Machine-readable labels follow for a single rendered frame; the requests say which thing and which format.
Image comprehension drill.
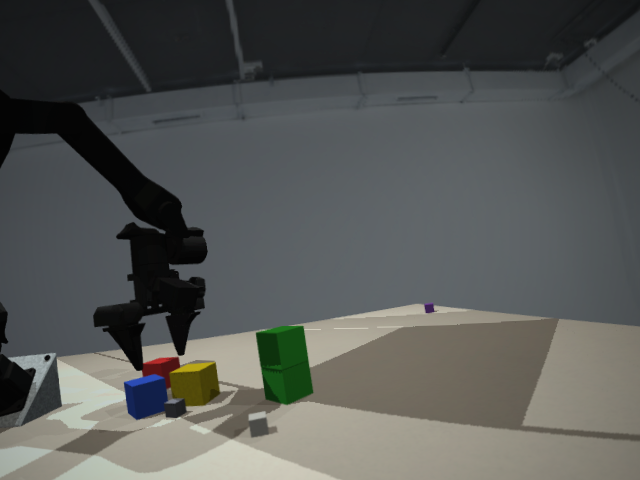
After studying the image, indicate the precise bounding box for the blue block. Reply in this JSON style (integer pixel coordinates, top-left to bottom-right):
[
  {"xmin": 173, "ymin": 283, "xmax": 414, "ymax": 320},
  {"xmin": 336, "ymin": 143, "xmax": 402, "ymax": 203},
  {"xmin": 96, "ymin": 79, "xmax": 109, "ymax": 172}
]
[{"xmin": 124, "ymin": 374, "xmax": 168, "ymax": 420}]

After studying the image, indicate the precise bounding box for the red block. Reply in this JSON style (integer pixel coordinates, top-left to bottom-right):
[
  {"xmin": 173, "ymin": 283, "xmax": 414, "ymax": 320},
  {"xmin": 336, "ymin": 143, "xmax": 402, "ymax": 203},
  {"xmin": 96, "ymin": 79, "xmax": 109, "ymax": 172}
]
[{"xmin": 142, "ymin": 357, "xmax": 180, "ymax": 389}]

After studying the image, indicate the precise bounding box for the yellow block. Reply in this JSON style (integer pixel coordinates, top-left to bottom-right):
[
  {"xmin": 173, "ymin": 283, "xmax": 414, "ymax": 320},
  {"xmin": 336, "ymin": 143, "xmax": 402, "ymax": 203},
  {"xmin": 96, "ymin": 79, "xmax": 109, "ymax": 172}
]
[{"xmin": 169, "ymin": 362, "xmax": 221, "ymax": 407}]

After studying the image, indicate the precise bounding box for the green block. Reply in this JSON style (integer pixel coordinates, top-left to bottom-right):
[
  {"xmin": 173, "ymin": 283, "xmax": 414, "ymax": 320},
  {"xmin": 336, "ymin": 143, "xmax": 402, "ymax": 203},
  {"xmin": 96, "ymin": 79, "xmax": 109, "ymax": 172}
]
[
  {"xmin": 256, "ymin": 326, "xmax": 308, "ymax": 370},
  {"xmin": 261, "ymin": 361, "xmax": 313, "ymax": 405}
]

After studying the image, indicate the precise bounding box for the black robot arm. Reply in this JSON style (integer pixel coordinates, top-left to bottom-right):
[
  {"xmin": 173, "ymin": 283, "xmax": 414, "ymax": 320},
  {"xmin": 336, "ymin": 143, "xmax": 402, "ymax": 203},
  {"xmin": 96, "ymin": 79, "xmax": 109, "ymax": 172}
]
[{"xmin": 0, "ymin": 89, "xmax": 208, "ymax": 416}]

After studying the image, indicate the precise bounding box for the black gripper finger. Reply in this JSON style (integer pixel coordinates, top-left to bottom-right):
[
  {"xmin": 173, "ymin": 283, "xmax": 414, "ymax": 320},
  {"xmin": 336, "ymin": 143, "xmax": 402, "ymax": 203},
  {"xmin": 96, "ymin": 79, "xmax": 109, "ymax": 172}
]
[
  {"xmin": 165, "ymin": 311, "xmax": 200, "ymax": 356},
  {"xmin": 103, "ymin": 323, "xmax": 145, "ymax": 371}
]

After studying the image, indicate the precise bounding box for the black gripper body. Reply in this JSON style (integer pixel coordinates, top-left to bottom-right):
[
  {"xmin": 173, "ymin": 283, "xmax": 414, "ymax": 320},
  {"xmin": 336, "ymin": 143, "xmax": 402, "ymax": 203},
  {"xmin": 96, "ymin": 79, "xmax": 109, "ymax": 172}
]
[{"xmin": 93, "ymin": 263, "xmax": 205, "ymax": 328}]

